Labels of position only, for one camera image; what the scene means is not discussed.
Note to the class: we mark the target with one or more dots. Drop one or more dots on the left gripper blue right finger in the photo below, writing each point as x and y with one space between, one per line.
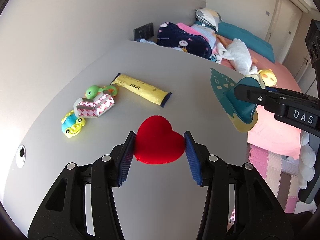
193 158

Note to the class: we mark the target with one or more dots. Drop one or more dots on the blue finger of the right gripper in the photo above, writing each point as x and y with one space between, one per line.
271 89

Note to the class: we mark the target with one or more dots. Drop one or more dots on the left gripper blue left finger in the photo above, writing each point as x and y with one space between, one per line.
125 157

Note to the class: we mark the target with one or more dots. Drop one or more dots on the red plush heart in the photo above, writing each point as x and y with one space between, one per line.
157 143

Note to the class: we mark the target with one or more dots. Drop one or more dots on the blue yellow frog toy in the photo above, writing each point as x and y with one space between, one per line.
71 125

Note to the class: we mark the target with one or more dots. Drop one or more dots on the yellow long wrapper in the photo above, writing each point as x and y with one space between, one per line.
149 92

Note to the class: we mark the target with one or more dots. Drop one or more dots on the yellow chick plush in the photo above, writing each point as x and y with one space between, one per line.
268 77

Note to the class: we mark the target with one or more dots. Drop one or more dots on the pink bed sheet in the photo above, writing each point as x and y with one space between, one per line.
273 131

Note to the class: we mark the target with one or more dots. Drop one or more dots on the teal quilt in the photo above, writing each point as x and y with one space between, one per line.
252 42

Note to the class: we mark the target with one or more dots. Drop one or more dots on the white goose plush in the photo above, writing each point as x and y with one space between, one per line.
238 55

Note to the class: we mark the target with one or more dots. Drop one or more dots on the white cartoon folded cloth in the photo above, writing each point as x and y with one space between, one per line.
216 58

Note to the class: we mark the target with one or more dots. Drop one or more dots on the foam puzzle floor mat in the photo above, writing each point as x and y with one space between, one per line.
281 174

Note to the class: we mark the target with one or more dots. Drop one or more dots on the grey pink tape box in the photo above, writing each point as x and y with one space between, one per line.
93 108

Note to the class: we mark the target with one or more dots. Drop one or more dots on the green orange chameleon toy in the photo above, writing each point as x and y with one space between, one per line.
94 90

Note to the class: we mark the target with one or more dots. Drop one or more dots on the light blue pillow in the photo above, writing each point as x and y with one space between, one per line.
207 33

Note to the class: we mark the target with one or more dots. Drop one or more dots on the patchwork checkered pillow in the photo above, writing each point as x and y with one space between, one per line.
209 18

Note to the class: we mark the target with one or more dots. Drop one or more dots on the navy bunny blanket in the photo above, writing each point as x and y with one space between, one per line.
172 36

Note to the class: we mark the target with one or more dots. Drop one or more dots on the light blue cloth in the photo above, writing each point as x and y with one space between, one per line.
142 40

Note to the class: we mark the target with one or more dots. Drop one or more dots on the desk cable grommet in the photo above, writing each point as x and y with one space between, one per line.
20 156

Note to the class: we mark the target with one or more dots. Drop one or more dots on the black wall switch panel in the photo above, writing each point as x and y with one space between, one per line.
144 32

